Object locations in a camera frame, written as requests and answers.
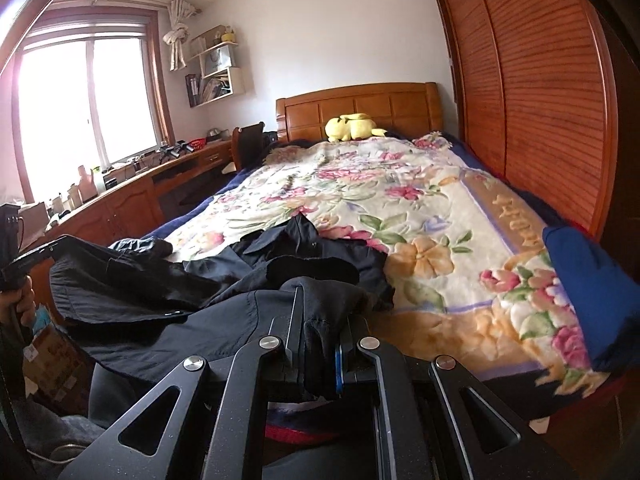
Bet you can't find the printed cardboard box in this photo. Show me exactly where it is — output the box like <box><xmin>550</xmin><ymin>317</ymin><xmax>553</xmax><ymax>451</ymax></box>
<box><xmin>22</xmin><ymin>305</ymin><xmax>96</xmax><ymax>413</ymax></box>

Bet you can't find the black double-breasted coat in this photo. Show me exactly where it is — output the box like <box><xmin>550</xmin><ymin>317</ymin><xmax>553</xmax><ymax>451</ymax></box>
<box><xmin>49</xmin><ymin>214</ymin><xmax>396</xmax><ymax>401</ymax></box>

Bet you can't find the blue cloth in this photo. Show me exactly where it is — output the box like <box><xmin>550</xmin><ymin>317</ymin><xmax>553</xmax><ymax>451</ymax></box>
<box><xmin>542</xmin><ymin>225</ymin><xmax>640</xmax><ymax>373</ymax></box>

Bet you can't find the floral blanket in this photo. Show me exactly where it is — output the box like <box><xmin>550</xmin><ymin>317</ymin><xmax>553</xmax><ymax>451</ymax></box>
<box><xmin>165</xmin><ymin>132</ymin><xmax>608</xmax><ymax>383</ymax></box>

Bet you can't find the white paper bag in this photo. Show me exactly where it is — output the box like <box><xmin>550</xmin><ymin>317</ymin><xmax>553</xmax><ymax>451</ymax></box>
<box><xmin>202</xmin><ymin>42</ymin><xmax>238</xmax><ymax>73</ymax></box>

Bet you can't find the tied beige curtain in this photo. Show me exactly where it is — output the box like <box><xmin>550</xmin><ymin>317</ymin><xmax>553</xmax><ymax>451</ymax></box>
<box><xmin>162</xmin><ymin>0</ymin><xmax>193</xmax><ymax>72</ymax></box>

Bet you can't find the red cloth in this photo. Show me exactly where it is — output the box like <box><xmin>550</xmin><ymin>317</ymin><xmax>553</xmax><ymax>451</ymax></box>
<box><xmin>264</xmin><ymin>405</ymin><xmax>346</xmax><ymax>445</ymax></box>

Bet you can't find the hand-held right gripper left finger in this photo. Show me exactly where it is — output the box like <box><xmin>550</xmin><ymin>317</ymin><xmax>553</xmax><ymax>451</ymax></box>
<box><xmin>57</xmin><ymin>285</ymin><xmax>306</xmax><ymax>480</ymax></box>

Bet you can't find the yellow plush toy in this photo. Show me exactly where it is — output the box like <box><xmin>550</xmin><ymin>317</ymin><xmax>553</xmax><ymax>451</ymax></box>
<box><xmin>325</xmin><ymin>113</ymin><xmax>387</xmax><ymax>142</ymax></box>

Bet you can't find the dark grey jacket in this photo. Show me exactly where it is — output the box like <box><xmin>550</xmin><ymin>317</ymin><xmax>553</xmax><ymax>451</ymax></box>
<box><xmin>109</xmin><ymin>236</ymin><xmax>174</xmax><ymax>263</ymax></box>

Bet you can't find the wooden desk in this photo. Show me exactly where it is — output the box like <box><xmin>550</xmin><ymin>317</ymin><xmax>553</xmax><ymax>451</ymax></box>
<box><xmin>30</xmin><ymin>140</ymin><xmax>236</xmax><ymax>271</ymax></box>

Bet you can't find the wooden louvered wardrobe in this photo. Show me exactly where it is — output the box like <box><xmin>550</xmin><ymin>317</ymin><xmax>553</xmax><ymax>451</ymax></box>
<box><xmin>425</xmin><ymin>0</ymin><xmax>631</xmax><ymax>241</ymax></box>

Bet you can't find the wooden bed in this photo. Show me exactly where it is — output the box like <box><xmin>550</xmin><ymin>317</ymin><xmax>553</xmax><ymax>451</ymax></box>
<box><xmin>140</xmin><ymin>82</ymin><xmax>621</xmax><ymax>421</ymax></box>

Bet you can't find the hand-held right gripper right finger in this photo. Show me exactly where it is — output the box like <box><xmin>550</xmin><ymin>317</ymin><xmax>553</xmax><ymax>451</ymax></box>
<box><xmin>333</xmin><ymin>316</ymin><xmax>578</xmax><ymax>480</ymax></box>

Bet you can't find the person's left hand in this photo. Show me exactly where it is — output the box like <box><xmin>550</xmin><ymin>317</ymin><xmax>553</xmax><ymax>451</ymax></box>
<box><xmin>0</xmin><ymin>276</ymin><xmax>37</xmax><ymax>346</ymax></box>

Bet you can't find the white wall shelf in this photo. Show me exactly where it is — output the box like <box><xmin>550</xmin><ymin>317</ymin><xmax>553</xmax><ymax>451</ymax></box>
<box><xmin>185</xmin><ymin>25</ymin><xmax>244</xmax><ymax>108</ymax></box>

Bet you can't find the window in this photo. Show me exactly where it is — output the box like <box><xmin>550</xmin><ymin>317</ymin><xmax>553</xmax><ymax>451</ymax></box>
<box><xmin>10</xmin><ymin>7</ymin><xmax>176</xmax><ymax>201</ymax></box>

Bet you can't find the wooden chair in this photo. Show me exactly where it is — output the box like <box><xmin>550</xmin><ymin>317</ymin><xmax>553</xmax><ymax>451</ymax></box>
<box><xmin>231</xmin><ymin>122</ymin><xmax>267</xmax><ymax>173</ymax></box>

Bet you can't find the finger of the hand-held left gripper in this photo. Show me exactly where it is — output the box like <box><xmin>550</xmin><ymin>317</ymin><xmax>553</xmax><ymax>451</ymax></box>
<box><xmin>0</xmin><ymin>241</ymin><xmax>67</xmax><ymax>282</ymax></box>

